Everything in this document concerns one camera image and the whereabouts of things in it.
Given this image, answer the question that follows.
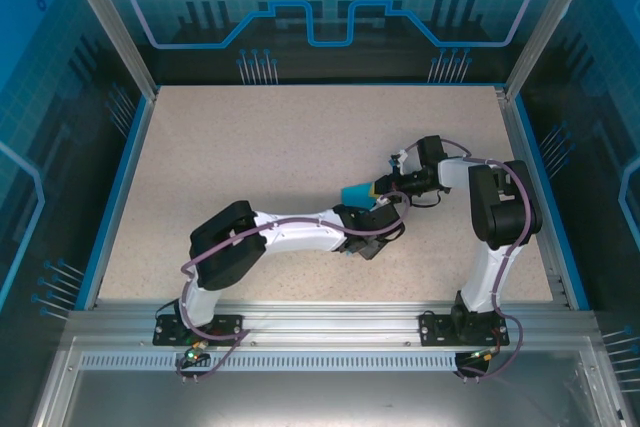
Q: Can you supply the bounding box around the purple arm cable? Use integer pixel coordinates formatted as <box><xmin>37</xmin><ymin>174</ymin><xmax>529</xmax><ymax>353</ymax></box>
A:
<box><xmin>175</xmin><ymin>189</ymin><xmax>412</xmax><ymax>384</ymax></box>
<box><xmin>399</xmin><ymin>139</ymin><xmax>532</xmax><ymax>384</ymax></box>

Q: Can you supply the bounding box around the short aluminium frame rail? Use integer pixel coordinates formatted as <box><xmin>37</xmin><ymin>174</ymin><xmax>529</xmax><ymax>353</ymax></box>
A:
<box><xmin>492</xmin><ymin>85</ymin><xmax>572</xmax><ymax>306</ymax></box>

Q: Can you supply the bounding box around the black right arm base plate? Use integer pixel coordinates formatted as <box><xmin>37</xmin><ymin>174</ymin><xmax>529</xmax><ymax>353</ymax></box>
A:
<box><xmin>418</xmin><ymin>310</ymin><xmax>517</xmax><ymax>348</ymax></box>

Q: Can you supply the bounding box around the thin black right gripper cable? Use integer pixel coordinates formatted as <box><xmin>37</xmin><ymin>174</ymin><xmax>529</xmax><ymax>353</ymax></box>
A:
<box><xmin>405</xmin><ymin>186</ymin><xmax>452</xmax><ymax>209</ymax></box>

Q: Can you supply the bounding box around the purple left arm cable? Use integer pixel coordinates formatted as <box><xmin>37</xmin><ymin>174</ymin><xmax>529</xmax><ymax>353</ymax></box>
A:
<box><xmin>175</xmin><ymin>189</ymin><xmax>412</xmax><ymax>384</ymax></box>

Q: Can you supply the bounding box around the aluminium frame post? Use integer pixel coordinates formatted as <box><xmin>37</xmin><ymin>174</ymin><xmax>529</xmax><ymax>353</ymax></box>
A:
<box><xmin>503</xmin><ymin>0</ymin><xmax>604</xmax><ymax>101</ymax></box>
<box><xmin>55</xmin><ymin>0</ymin><xmax>162</xmax><ymax>101</ymax></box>

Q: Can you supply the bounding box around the cable connector with green light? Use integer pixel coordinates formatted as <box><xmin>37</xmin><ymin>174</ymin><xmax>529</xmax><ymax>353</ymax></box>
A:
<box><xmin>467</xmin><ymin>346</ymin><xmax>502</xmax><ymax>364</ymax></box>
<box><xmin>180</xmin><ymin>340</ymin><xmax>210</xmax><ymax>367</ymax></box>

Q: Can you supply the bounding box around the teal cloth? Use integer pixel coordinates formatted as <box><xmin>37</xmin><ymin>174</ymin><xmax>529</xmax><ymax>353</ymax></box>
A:
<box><xmin>340</xmin><ymin>180</ymin><xmax>374</xmax><ymax>211</ymax></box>

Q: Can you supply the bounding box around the blue printed enclosure side panel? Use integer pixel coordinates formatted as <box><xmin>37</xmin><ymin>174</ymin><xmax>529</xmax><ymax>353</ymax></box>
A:
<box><xmin>519</xmin><ymin>0</ymin><xmax>640</xmax><ymax>398</ymax></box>
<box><xmin>0</xmin><ymin>0</ymin><xmax>151</xmax><ymax>427</ymax></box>

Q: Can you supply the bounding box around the slotted grey cable duct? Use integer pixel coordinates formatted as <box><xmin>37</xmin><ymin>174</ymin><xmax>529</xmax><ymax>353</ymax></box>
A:
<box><xmin>79</xmin><ymin>352</ymin><xmax>591</xmax><ymax>371</ymax></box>

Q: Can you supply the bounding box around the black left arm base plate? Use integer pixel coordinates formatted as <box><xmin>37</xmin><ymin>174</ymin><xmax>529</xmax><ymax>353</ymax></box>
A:
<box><xmin>152</xmin><ymin>314</ymin><xmax>247</xmax><ymax>348</ymax></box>

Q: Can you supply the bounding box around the blue printed enclosure panel with gear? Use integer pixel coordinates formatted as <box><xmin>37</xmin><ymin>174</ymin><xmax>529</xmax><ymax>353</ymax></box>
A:
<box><xmin>94</xmin><ymin>0</ymin><xmax>556</xmax><ymax>87</ymax></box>

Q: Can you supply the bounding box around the long aluminium frame rail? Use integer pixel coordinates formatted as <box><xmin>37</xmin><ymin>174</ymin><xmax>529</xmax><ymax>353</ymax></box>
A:
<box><xmin>64</xmin><ymin>296</ymin><xmax>599</xmax><ymax>348</ymax></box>

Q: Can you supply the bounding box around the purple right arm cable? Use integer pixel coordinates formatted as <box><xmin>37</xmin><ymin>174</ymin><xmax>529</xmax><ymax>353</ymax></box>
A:
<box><xmin>399</xmin><ymin>139</ymin><xmax>532</xmax><ymax>384</ymax></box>

